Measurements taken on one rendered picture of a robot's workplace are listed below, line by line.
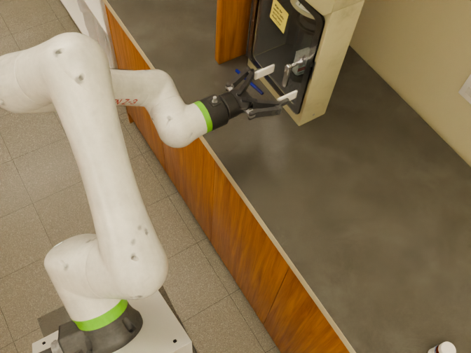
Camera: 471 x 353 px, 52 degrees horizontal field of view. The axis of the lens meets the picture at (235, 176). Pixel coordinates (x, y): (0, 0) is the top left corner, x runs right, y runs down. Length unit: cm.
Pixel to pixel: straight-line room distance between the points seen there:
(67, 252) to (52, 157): 173
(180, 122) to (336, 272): 60
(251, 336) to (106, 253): 141
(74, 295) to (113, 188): 28
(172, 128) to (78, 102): 43
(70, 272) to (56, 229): 150
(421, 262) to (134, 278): 87
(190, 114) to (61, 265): 52
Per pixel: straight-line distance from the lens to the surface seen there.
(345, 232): 146
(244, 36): 176
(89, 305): 110
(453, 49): 165
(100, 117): 91
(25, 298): 245
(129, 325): 116
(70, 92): 91
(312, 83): 148
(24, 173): 275
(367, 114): 173
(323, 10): 126
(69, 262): 105
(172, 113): 130
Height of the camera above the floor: 221
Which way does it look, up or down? 59 degrees down
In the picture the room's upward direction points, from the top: 7 degrees clockwise
